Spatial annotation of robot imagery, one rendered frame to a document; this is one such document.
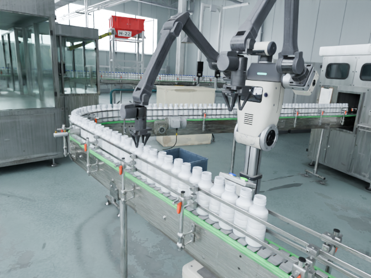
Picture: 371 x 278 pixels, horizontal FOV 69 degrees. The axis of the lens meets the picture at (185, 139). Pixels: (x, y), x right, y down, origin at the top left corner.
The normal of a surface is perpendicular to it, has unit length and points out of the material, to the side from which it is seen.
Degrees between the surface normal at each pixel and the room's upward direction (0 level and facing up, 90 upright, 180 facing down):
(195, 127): 90
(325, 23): 90
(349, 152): 90
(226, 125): 90
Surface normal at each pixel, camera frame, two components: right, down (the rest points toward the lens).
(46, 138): 0.64, 0.22
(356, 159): -0.92, 0.05
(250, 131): -0.76, 0.13
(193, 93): 0.38, 0.25
